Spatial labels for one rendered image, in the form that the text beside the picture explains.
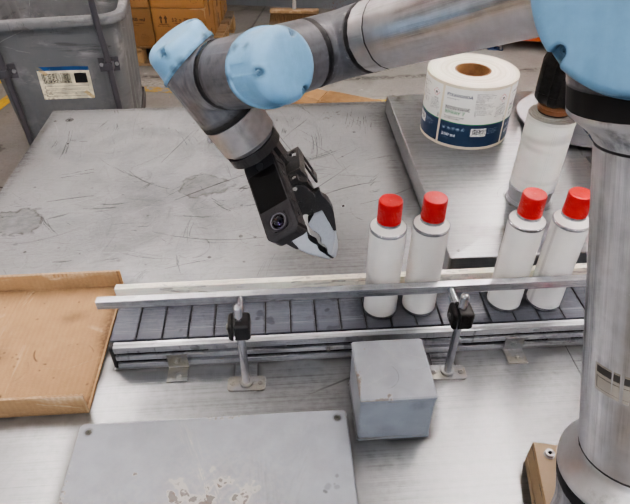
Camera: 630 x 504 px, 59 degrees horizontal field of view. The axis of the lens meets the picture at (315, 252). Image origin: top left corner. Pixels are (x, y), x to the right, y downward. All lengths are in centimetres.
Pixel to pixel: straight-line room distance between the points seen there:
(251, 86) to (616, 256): 35
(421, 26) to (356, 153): 84
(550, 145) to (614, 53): 79
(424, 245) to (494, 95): 56
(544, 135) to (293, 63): 62
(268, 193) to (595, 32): 47
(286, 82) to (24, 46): 222
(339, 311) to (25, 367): 48
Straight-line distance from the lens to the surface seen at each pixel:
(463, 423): 84
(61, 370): 94
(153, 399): 87
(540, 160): 110
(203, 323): 88
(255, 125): 68
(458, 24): 54
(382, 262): 79
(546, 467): 78
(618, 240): 36
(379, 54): 60
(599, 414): 44
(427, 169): 123
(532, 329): 92
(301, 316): 87
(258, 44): 55
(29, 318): 104
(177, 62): 64
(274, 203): 68
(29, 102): 284
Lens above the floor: 151
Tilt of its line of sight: 40 degrees down
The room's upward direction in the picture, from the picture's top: straight up
